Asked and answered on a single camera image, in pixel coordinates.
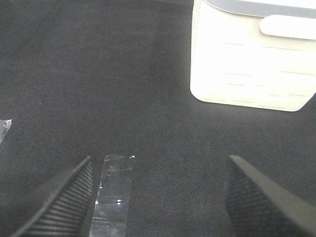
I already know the clear tape strip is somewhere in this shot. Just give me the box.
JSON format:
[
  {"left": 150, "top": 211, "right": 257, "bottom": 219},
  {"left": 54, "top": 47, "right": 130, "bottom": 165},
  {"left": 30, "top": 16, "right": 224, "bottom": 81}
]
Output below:
[
  {"left": 0, "top": 119, "right": 12, "bottom": 143},
  {"left": 89, "top": 155, "right": 135, "bottom": 237}
]

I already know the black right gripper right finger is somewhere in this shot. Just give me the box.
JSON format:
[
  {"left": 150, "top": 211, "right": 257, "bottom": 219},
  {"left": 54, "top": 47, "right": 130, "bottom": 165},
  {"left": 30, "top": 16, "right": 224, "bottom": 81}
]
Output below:
[{"left": 224, "top": 156, "right": 316, "bottom": 237}]

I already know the cream plastic laundry basket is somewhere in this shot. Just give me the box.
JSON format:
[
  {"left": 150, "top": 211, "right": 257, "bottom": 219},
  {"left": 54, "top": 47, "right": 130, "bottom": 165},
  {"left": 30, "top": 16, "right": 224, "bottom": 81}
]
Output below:
[{"left": 190, "top": 0, "right": 316, "bottom": 112}]

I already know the middle clear tape strip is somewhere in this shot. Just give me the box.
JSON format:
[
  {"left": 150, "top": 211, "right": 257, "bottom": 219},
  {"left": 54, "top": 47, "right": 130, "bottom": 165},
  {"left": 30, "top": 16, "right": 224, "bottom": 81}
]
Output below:
[{"left": 0, "top": 119, "right": 12, "bottom": 143}]

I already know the right clear tape strip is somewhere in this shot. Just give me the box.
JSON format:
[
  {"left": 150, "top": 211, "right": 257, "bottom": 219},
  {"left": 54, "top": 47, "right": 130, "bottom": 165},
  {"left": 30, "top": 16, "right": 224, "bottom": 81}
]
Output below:
[{"left": 89, "top": 155, "right": 135, "bottom": 237}]

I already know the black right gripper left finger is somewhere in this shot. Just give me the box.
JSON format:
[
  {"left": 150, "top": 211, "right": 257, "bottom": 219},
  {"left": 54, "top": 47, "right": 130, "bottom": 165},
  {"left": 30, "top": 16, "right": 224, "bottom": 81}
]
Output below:
[{"left": 0, "top": 157, "right": 93, "bottom": 237}]

